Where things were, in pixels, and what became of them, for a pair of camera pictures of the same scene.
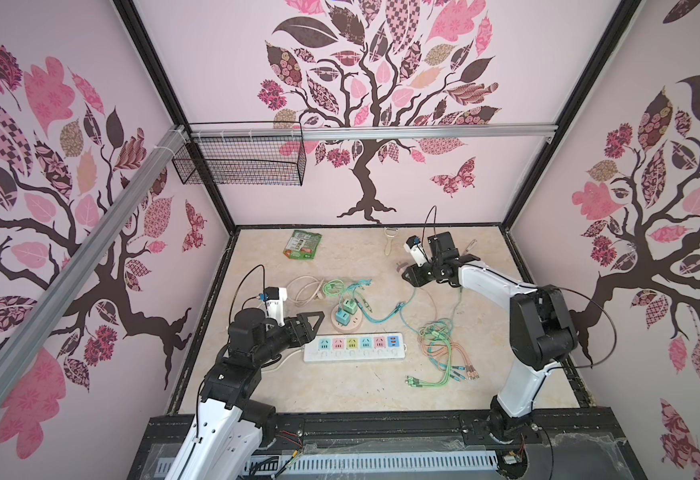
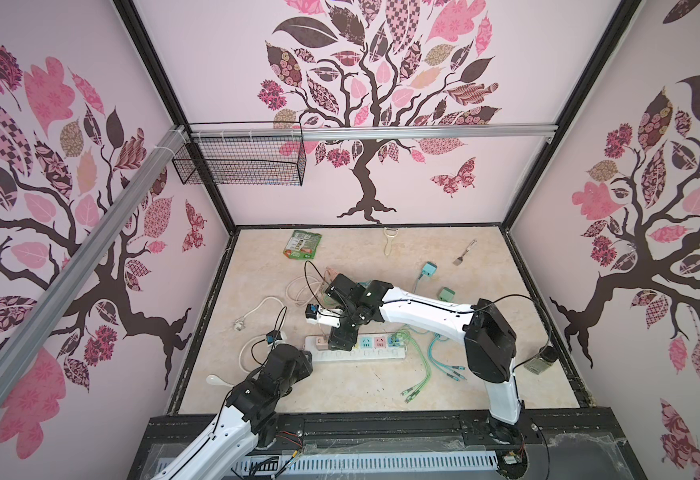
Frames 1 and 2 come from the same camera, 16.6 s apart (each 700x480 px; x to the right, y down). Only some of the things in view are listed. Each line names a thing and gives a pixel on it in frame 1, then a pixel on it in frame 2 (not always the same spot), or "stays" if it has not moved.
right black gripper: x=415 y=277 -> x=340 y=339
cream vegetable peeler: x=389 y=232 stays
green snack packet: x=302 y=245 stays
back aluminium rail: x=373 y=133 stays
